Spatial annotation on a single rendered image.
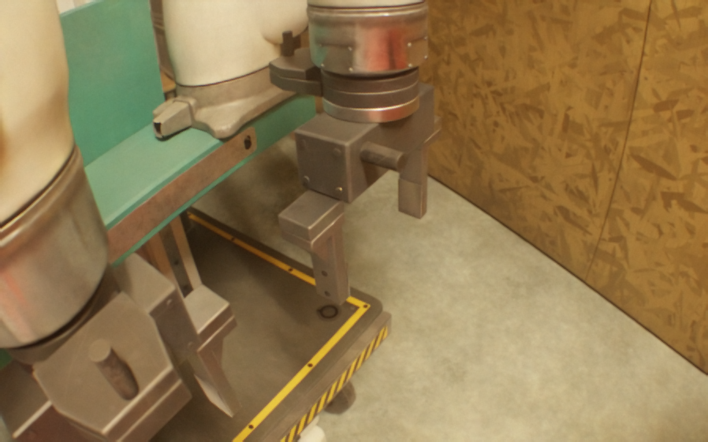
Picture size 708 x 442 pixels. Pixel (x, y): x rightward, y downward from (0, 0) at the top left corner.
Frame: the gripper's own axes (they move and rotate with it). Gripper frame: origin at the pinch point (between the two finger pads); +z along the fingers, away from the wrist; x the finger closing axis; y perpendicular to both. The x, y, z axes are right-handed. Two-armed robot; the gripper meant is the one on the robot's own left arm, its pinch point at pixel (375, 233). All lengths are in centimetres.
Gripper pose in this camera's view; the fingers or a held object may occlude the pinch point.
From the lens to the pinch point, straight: 45.7
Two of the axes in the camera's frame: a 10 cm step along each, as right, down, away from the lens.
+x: 5.5, -5.5, 6.3
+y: 8.3, 3.3, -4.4
